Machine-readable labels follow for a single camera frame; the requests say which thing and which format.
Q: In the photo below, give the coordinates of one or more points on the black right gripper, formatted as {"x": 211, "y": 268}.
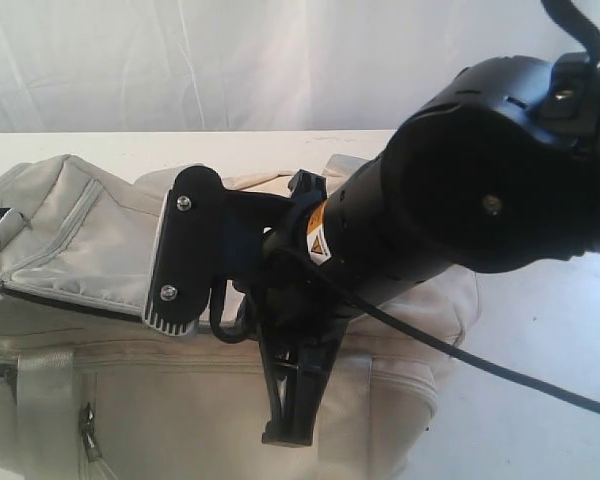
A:
{"x": 266, "y": 254}

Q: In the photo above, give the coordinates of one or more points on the beige duffel bag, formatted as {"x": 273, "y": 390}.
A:
{"x": 87, "y": 391}

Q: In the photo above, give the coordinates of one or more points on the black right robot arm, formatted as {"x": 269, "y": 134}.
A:
{"x": 501, "y": 169}

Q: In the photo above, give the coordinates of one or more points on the white backdrop curtain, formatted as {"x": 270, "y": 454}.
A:
{"x": 91, "y": 66}

